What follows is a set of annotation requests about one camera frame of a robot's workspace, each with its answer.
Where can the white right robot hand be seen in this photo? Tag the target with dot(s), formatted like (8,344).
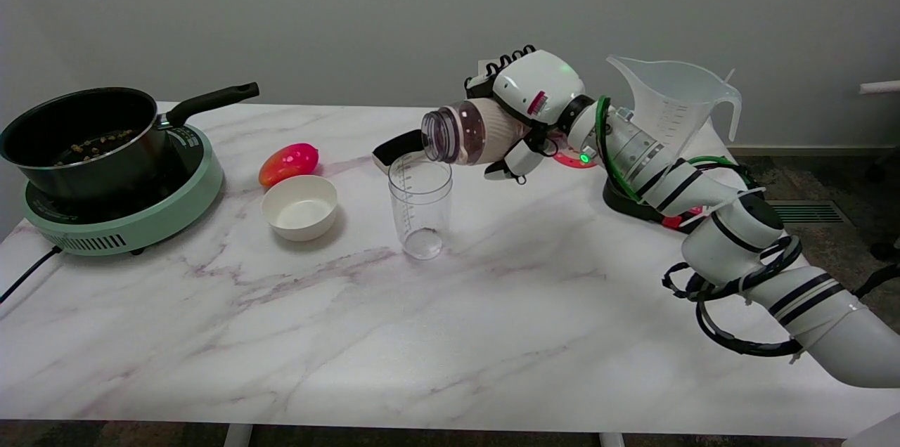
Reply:
(541,85)

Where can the clear bottle with beige sleeve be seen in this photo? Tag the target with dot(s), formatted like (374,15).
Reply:
(485,131)

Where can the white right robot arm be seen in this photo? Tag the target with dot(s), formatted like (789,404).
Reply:
(731,240)

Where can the clear tall measuring cup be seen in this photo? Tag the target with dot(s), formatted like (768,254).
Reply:
(420,208)

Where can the yellow popcorn box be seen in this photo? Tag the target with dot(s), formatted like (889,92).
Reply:
(484,68)

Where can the pink round toy plate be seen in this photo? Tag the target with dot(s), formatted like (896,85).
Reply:
(566,160)

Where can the large translucent plastic jug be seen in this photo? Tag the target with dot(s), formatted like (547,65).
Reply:
(675,95)

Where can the black device with red label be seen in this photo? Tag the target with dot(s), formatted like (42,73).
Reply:
(622,204)

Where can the black and white sponge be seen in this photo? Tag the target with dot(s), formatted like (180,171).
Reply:
(394,148)

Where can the red orange toy mango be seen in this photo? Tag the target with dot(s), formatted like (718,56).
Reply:
(288,162)

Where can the white bowl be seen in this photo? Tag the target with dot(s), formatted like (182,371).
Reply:
(299,211)

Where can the floor vent grille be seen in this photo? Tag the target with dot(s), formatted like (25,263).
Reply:
(819,211)

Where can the white table leg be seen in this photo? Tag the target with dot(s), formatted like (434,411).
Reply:
(612,440)
(238,436)

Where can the mint green induction cooker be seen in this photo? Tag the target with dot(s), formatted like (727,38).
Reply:
(148,218)

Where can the white wall pipe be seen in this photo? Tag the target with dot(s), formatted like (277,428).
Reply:
(882,87)

